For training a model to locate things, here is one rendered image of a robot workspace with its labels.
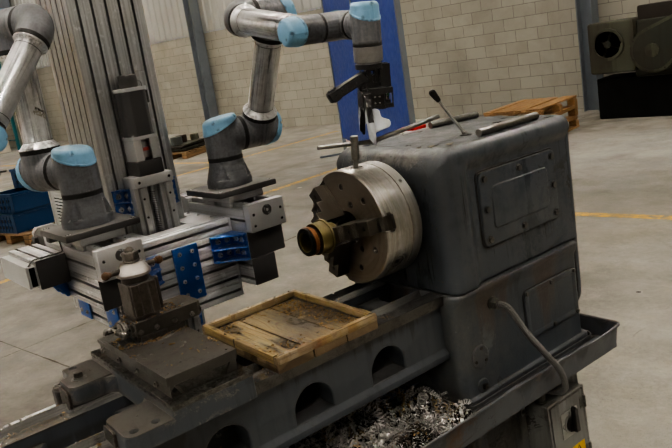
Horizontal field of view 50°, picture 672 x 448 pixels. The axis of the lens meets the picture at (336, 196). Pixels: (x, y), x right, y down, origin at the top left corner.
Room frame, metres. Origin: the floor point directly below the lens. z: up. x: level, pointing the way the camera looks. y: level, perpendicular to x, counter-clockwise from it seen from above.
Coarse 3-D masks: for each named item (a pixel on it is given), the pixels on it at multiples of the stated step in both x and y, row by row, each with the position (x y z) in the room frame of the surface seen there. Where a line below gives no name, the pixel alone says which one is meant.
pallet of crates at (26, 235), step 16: (16, 176) 8.18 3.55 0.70; (0, 192) 8.09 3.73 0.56; (16, 192) 7.83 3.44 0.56; (32, 192) 7.98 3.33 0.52; (0, 208) 7.91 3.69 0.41; (16, 208) 7.79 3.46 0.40; (32, 208) 7.94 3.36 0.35; (48, 208) 8.11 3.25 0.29; (0, 224) 7.94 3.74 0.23; (16, 224) 7.78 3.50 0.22; (32, 224) 7.92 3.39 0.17; (0, 240) 8.10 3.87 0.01; (16, 240) 7.89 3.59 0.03
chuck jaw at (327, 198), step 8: (320, 184) 1.96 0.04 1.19; (312, 192) 1.92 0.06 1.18; (320, 192) 1.91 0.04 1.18; (328, 192) 1.92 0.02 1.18; (312, 200) 1.93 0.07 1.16; (320, 200) 1.90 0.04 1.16; (328, 200) 1.90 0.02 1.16; (312, 208) 1.90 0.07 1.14; (320, 208) 1.87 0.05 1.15; (328, 208) 1.88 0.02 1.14; (336, 208) 1.89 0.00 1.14; (320, 216) 1.85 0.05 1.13; (328, 216) 1.86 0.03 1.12; (336, 216) 1.87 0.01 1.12; (344, 216) 1.90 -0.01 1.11
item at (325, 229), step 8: (312, 224) 1.81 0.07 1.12; (320, 224) 1.81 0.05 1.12; (328, 224) 1.81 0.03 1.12; (304, 232) 1.79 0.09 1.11; (312, 232) 1.78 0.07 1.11; (320, 232) 1.78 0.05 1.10; (328, 232) 1.79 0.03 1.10; (304, 240) 1.83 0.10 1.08; (312, 240) 1.77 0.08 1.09; (320, 240) 1.78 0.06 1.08; (328, 240) 1.79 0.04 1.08; (304, 248) 1.81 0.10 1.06; (312, 248) 1.77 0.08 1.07; (320, 248) 1.78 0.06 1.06; (328, 248) 1.79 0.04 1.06
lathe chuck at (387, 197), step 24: (360, 168) 1.88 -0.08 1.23; (336, 192) 1.90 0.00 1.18; (360, 192) 1.82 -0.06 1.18; (384, 192) 1.80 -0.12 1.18; (360, 216) 1.83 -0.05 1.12; (408, 216) 1.80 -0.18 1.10; (360, 240) 1.84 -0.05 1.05; (384, 240) 1.77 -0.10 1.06; (408, 240) 1.80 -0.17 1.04; (360, 264) 1.86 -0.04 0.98; (384, 264) 1.78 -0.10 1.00
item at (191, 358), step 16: (112, 336) 1.65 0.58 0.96; (176, 336) 1.56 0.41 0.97; (192, 336) 1.55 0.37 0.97; (208, 336) 1.53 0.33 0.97; (112, 352) 1.59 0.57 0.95; (128, 352) 1.51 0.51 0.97; (144, 352) 1.49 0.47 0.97; (160, 352) 1.48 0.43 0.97; (176, 352) 1.47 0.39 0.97; (192, 352) 1.45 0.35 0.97; (224, 352) 1.42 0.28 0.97; (128, 368) 1.52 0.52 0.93; (144, 368) 1.42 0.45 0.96; (160, 368) 1.39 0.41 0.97; (176, 368) 1.38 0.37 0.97; (192, 368) 1.37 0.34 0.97; (208, 368) 1.39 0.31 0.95; (224, 368) 1.42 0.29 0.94; (160, 384) 1.38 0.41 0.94; (176, 384) 1.35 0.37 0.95; (192, 384) 1.37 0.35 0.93
